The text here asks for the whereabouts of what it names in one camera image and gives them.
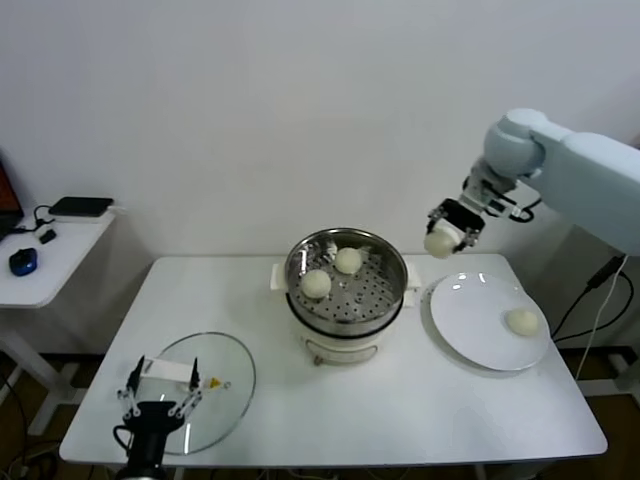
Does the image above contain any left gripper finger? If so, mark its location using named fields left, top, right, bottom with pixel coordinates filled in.
left=116, top=355, right=146, bottom=420
left=167, top=357, right=204, bottom=420

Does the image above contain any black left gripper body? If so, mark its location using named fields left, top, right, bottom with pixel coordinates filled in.
left=123, top=401, right=185, bottom=469

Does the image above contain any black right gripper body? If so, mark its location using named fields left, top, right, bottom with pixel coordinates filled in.
left=442, top=198, right=486, bottom=231

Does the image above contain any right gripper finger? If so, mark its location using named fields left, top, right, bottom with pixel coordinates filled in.
left=452, top=225, right=480, bottom=253
left=426, top=202, right=449, bottom=236

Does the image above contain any white steamed baozi bun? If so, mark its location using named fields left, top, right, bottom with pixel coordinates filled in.
left=503, top=308, right=540, bottom=336
left=333, top=247, right=363, bottom=275
left=300, top=269, right=333, bottom=300
left=423, top=227, right=462, bottom=260

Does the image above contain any perforated steel steamer basket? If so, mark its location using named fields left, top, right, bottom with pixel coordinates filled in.
left=284, top=227, right=410, bottom=337

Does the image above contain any round white plate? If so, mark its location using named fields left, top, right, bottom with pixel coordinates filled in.
left=421, top=271, right=551, bottom=372

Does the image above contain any white side table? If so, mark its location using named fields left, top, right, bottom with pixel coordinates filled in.
left=0, top=204, right=129, bottom=436

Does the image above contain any white electric cooking pot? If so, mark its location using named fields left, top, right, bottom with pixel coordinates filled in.
left=270, top=257, right=422, bottom=367

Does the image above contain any blue computer mouse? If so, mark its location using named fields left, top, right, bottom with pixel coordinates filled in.
left=8, top=247, right=40, bottom=277

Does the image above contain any flat black box device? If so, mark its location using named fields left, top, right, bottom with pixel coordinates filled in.
left=48, top=196, right=115, bottom=217

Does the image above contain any laptop screen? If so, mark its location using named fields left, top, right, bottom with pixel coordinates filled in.
left=0, top=147, right=26, bottom=244

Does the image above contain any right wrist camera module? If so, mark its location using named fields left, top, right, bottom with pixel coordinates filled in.
left=462, top=169, right=524, bottom=221

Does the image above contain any glass lid with white handle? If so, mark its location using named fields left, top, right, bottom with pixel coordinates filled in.
left=133, top=329, right=258, bottom=455

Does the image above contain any black floor cable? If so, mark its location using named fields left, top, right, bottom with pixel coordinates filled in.
left=0, top=372, right=31, bottom=466

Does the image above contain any black power cable with adapter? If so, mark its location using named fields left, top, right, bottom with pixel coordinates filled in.
left=549, top=253, right=636, bottom=349

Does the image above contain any long white cable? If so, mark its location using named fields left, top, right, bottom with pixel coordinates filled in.
left=574, top=255, right=631, bottom=386

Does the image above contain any thin black cable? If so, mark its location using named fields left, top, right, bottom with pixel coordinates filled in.
left=14, top=203, right=56, bottom=235

